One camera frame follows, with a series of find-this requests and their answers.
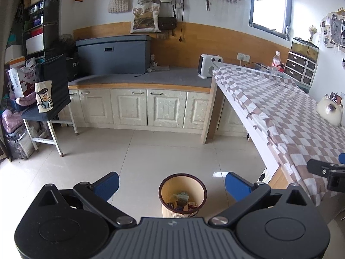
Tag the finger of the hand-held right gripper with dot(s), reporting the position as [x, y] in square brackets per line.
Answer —
[319, 167]
[342, 159]

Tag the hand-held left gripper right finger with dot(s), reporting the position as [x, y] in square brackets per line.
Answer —
[235, 186]

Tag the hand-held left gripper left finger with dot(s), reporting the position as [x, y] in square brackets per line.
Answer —
[107, 186]

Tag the round wood-look trash bin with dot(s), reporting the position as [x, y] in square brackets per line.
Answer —
[172, 211]

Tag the brown shoulder bag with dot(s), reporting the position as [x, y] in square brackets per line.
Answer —
[167, 23]

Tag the wooden table leg panel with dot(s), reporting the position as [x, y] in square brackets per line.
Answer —
[280, 179]
[213, 113]

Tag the white cat figurine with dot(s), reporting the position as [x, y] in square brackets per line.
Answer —
[324, 110]

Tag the checkered tablecloth table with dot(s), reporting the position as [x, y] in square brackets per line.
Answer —
[283, 108]

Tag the cream base cabinet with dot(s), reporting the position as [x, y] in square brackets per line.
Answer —
[129, 108]

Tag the grey fabric bag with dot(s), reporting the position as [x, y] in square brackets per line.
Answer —
[20, 145]

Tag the dark drawer unit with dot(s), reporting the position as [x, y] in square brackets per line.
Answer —
[296, 64]

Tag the cartoon print tote bag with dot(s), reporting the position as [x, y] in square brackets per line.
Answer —
[44, 97]

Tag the red label water bottle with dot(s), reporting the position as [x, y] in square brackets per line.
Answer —
[275, 63]

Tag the pink folded cloth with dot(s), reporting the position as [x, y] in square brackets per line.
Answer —
[10, 121]

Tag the glass fish tank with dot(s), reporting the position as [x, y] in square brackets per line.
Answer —
[303, 49]

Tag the white fan heater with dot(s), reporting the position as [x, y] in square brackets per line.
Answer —
[209, 66]

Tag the black bag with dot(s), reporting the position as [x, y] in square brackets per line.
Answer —
[73, 67]

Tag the grey storage box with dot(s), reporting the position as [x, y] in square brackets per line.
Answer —
[113, 56]

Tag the white power strip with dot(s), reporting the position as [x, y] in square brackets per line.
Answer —
[161, 68]

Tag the dried flower vase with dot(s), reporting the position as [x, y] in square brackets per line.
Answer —
[312, 29]

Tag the white red print shopping bag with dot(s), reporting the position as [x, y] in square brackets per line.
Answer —
[20, 81]

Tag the white shelf box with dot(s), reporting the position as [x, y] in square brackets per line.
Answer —
[35, 43]

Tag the printed canvas tote bag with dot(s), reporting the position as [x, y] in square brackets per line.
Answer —
[145, 19]

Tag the dark framed window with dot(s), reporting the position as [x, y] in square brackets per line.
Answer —
[269, 2]

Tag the black storage shelf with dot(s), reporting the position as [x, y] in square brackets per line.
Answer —
[51, 13]

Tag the wall photo board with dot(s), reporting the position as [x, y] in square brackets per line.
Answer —
[334, 31]

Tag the white wall socket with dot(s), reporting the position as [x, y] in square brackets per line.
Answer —
[243, 56]

